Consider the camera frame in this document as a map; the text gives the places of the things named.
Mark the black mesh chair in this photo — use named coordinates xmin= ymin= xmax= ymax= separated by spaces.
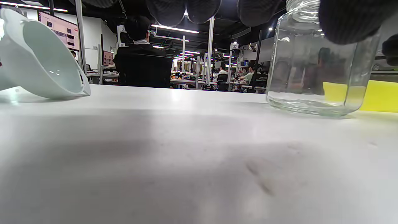
xmin=119 ymin=54 xmax=173 ymax=89

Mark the white metal post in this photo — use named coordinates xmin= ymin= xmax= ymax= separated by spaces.
xmin=75 ymin=0 xmax=87 ymax=75

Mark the yellow plastic box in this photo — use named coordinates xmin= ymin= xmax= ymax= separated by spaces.
xmin=323 ymin=80 xmax=398 ymax=112

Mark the clear glass jar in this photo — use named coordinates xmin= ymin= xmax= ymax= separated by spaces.
xmin=266 ymin=0 xmax=381 ymax=119

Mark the person's left hand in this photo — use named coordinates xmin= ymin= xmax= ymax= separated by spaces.
xmin=146 ymin=0 xmax=398 ymax=66

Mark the pale blue funnel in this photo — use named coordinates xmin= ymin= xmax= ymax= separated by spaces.
xmin=0 ymin=8 xmax=91 ymax=99

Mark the large wall monitor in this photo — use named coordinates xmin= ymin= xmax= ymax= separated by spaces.
xmin=38 ymin=11 xmax=81 ymax=52

